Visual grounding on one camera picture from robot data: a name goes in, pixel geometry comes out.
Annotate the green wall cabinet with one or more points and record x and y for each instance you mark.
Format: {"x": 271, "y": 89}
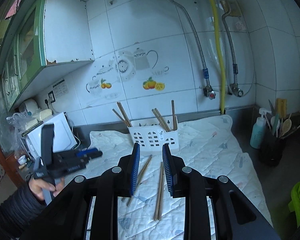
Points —
{"x": 51, "y": 40}

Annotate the teal spray bottle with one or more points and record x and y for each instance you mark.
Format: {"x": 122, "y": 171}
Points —
{"x": 259, "y": 128}

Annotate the white quilted mat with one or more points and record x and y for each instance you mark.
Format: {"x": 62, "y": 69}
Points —
{"x": 207, "y": 145}

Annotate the black utensil pot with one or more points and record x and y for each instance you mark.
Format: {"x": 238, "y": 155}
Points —
{"x": 271, "y": 151}

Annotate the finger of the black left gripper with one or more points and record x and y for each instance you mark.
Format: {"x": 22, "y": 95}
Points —
{"x": 86, "y": 159}

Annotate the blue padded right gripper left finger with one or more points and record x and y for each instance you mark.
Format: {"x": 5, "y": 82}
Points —
{"x": 129, "y": 165}

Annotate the wooden spoon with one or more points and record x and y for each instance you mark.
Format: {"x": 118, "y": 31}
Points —
{"x": 286, "y": 127}

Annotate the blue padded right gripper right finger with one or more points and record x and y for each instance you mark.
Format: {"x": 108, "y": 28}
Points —
{"x": 175, "y": 177}

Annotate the chrome water valve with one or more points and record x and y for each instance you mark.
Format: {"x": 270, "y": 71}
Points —
{"x": 233, "y": 89}

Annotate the person's left hand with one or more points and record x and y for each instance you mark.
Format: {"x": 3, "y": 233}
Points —
{"x": 38, "y": 185}

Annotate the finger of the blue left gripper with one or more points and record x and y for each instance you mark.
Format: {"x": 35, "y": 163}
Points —
{"x": 86, "y": 152}

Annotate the white plastic utensil holder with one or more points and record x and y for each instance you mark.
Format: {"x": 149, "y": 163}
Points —
{"x": 151, "y": 136}

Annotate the black sleeved left forearm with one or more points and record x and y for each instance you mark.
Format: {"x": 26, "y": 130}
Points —
{"x": 18, "y": 211}

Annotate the red handled water valve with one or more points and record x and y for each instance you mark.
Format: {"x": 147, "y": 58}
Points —
{"x": 209, "y": 92}

